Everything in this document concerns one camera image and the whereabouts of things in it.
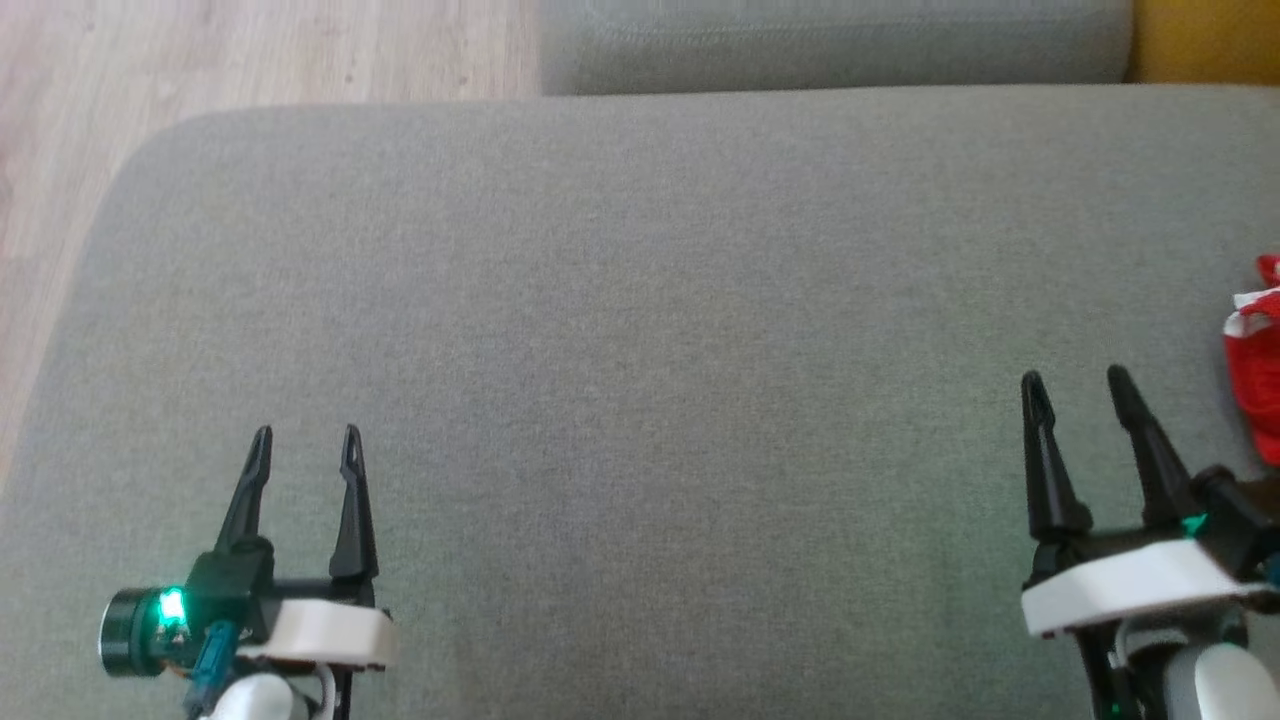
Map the yellow fabric cushion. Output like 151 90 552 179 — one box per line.
1125 0 1280 87

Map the red white basketball jersey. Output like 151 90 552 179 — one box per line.
1222 253 1280 470

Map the teal cable connector plug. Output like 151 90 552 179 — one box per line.
184 620 242 714

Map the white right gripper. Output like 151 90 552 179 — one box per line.
1019 364 1251 643

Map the large grey sofa seat cushion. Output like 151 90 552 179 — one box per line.
0 84 1280 720

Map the small grey sofa cushion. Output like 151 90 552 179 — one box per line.
539 0 1134 97

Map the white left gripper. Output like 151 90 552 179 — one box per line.
214 423 398 671

